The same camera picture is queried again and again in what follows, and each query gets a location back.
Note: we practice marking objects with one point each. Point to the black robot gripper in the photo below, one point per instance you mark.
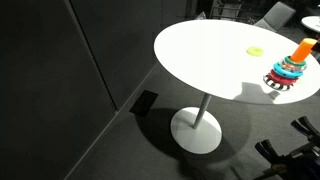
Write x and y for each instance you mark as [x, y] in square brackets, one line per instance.
[316, 46]

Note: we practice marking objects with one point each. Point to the grey chair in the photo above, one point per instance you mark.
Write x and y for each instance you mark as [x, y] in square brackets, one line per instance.
[278, 15]

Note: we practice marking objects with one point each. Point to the black clamp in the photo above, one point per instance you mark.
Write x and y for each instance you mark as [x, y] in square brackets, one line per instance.
[268, 150]
[305, 126]

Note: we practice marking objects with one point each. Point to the dark equipment stand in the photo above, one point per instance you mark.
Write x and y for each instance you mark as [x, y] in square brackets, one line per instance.
[296, 165]

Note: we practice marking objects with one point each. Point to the black floor plate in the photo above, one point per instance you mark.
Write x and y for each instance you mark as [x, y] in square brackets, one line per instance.
[144, 103]

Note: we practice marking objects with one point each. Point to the orange stacker post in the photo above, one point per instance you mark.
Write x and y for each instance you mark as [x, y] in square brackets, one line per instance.
[302, 50]

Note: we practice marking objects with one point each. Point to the dark metal frame chair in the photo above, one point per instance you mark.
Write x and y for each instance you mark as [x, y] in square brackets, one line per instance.
[226, 10]

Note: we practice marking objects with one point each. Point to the white table pedestal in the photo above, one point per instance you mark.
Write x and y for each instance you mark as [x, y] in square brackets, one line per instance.
[196, 133]

